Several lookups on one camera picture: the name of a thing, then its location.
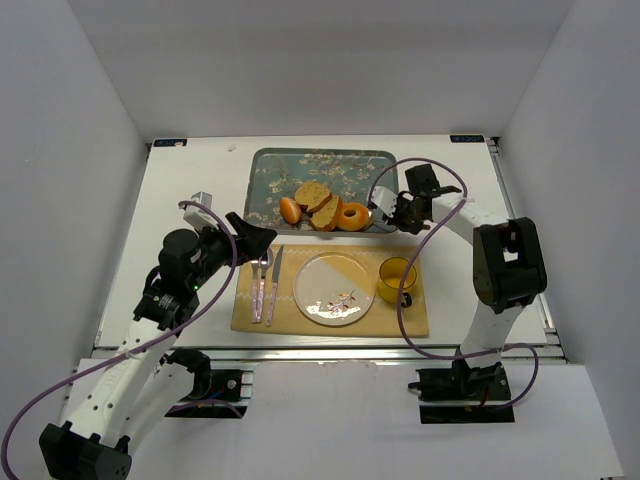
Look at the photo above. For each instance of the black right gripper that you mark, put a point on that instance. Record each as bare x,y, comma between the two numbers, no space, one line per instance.
401,210

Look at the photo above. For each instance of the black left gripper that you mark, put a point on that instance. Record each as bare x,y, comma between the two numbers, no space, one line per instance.
238,235

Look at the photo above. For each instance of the silver cake server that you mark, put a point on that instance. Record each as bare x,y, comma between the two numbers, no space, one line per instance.
377,224

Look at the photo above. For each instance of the orange bagel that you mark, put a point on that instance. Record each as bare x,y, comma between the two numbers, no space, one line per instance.
353,217

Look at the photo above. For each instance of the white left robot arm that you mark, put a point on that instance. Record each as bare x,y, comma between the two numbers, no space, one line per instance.
149,375

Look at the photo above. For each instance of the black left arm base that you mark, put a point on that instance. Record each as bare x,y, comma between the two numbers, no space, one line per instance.
216,393

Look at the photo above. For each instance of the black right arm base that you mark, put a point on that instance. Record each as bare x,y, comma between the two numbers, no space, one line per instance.
444,398

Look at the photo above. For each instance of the round orange bread roll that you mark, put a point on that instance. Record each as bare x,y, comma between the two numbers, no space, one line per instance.
290,210

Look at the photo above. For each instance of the small toasted bread slice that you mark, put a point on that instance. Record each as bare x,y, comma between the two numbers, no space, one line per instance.
326,219

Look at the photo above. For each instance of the large toasted bread slice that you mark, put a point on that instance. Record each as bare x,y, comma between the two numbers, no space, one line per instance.
311,196

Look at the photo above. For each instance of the yellow mug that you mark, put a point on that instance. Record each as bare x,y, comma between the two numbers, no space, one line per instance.
396,277

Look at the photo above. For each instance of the yellow placemat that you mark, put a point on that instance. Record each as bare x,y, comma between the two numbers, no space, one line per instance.
379,321

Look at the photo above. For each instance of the blue floral serving tray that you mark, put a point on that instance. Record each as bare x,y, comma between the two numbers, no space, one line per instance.
279,172

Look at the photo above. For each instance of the white and yellow plate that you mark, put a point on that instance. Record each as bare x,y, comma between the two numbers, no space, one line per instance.
333,289

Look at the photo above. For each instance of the blue label right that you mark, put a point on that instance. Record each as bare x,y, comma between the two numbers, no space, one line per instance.
466,138

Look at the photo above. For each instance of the blue label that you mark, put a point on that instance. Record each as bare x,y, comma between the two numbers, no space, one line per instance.
466,138
169,142

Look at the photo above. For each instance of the blue label left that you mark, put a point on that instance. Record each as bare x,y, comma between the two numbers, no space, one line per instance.
169,142

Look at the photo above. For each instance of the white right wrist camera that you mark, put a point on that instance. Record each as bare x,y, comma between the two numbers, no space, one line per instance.
384,201

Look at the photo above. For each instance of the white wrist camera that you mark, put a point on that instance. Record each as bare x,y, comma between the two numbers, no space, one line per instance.
384,201
197,209

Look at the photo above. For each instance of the silver fork pink handle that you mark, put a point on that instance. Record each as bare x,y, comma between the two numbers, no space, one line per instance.
255,264

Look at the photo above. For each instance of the silver knife pink handle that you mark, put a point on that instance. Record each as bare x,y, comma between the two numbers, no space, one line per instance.
275,279

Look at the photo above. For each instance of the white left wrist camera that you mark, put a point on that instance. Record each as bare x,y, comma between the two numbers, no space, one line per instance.
197,209

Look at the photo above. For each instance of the silver spoon pink handle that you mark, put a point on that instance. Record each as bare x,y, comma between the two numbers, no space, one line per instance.
265,263

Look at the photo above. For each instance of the aluminium table rail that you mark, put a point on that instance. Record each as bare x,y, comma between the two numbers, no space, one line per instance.
308,353

